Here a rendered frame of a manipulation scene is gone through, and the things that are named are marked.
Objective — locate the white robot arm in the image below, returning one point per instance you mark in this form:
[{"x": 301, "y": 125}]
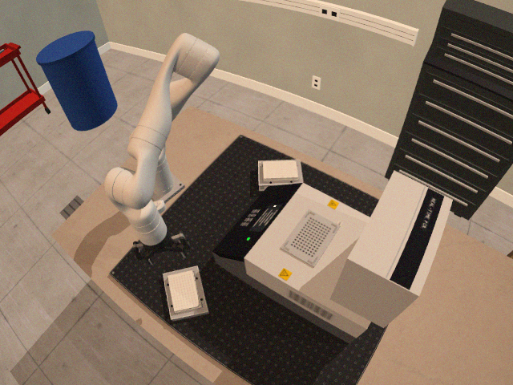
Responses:
[{"x": 194, "y": 59}]

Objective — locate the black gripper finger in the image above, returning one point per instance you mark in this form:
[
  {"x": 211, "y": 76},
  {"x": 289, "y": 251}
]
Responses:
[
  {"x": 179, "y": 238},
  {"x": 142, "y": 255}
]

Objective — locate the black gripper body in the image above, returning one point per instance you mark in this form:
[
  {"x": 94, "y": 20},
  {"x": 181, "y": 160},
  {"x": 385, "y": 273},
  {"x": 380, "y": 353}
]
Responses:
[{"x": 166, "y": 241}]

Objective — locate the grey benchtop machine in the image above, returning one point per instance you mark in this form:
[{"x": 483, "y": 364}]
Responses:
[{"x": 293, "y": 242}]

